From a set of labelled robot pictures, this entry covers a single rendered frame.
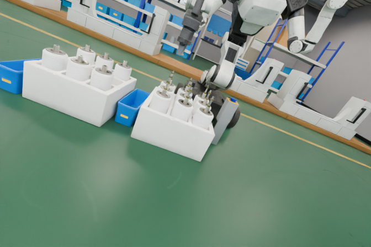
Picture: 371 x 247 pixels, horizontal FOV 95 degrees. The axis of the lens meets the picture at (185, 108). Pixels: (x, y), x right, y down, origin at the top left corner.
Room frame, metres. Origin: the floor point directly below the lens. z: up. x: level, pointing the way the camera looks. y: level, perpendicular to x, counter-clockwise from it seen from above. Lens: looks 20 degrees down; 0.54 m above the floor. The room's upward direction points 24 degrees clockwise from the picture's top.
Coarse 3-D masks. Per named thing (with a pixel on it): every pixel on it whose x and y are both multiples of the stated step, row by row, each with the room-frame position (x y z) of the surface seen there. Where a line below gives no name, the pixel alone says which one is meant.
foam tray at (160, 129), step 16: (144, 112) 0.72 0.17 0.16; (160, 112) 0.75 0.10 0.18; (144, 128) 0.73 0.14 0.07; (160, 128) 0.74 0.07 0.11; (176, 128) 0.75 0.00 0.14; (192, 128) 0.75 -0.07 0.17; (208, 128) 0.83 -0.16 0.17; (160, 144) 0.74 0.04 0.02; (176, 144) 0.75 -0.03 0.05; (192, 144) 0.76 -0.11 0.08; (208, 144) 0.77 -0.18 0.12
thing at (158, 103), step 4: (152, 96) 0.79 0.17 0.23; (156, 96) 0.76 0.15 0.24; (160, 96) 0.77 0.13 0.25; (152, 100) 0.77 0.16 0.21; (156, 100) 0.76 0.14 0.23; (160, 100) 0.76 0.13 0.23; (164, 100) 0.76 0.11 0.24; (168, 100) 0.78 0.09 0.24; (152, 104) 0.77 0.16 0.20; (156, 104) 0.76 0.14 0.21; (160, 104) 0.76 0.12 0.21; (164, 104) 0.77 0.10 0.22; (168, 104) 0.79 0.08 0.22; (152, 108) 0.76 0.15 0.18; (156, 108) 0.76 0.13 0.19; (160, 108) 0.76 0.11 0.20; (164, 108) 0.77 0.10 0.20; (164, 112) 0.78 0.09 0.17
